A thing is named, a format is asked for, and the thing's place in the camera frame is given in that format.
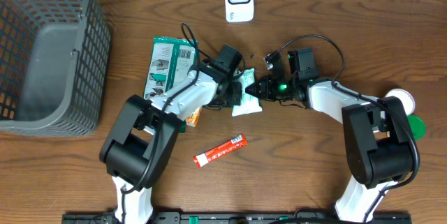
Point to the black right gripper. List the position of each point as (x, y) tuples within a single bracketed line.
[(267, 91)]

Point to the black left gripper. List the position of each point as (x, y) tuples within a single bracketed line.
[(224, 104)]

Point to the mint green wipes pack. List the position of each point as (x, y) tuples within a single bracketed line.
[(249, 104)]

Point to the orange Kleenex tissue pack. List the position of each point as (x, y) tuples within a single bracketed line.
[(193, 118)]

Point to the green white 3M package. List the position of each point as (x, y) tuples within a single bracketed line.
[(170, 63)]

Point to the red snack bar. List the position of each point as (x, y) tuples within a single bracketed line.
[(221, 150)]

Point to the white blue label jar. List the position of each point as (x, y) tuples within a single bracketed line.
[(406, 98)]

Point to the green lid jar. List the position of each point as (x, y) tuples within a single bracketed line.
[(418, 126)]

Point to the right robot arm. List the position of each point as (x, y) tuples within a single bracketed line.
[(380, 148)]

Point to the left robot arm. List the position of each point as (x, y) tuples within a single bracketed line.
[(140, 143)]

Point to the grey plastic mesh basket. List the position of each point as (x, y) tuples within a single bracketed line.
[(54, 57)]

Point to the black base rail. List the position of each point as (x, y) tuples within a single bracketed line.
[(178, 218)]

